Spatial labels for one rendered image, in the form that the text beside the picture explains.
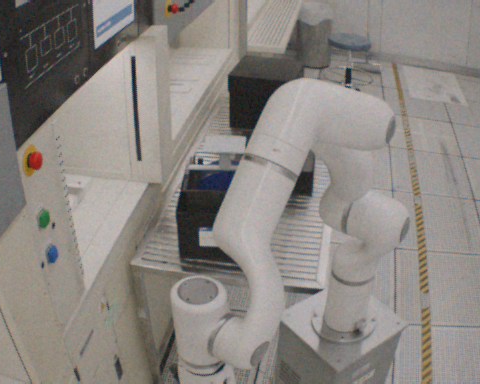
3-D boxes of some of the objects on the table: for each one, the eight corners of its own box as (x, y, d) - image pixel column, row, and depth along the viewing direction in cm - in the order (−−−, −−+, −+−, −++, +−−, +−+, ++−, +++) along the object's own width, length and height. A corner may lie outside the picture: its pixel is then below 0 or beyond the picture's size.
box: (292, 136, 249) (293, 82, 235) (227, 127, 255) (226, 75, 242) (303, 109, 272) (304, 61, 259) (244, 102, 278) (244, 54, 265)
